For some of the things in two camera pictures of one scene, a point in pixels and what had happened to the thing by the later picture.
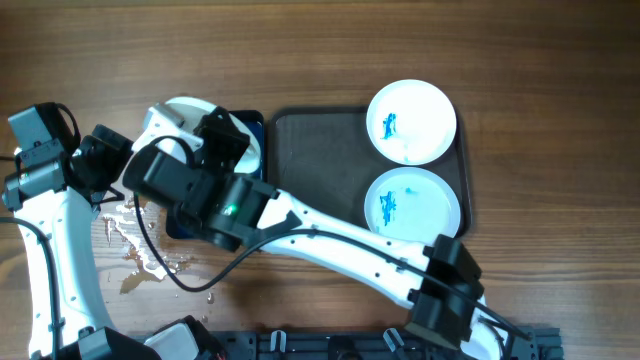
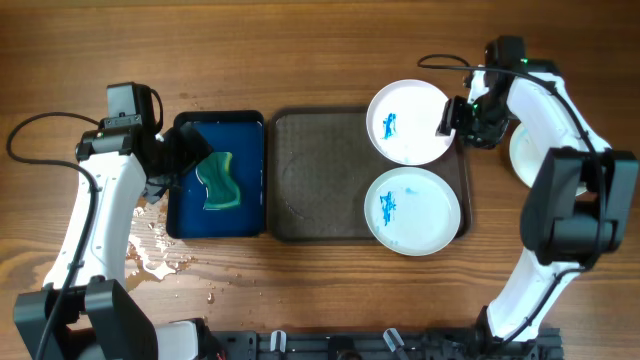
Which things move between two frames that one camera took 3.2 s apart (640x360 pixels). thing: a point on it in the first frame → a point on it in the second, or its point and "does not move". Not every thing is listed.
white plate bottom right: x=412 y=204 does not move
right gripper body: x=224 y=146 → x=482 y=121
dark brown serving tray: x=322 y=153 does not move
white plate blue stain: x=193 y=110 → x=527 y=156
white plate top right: x=411 y=122 does not move
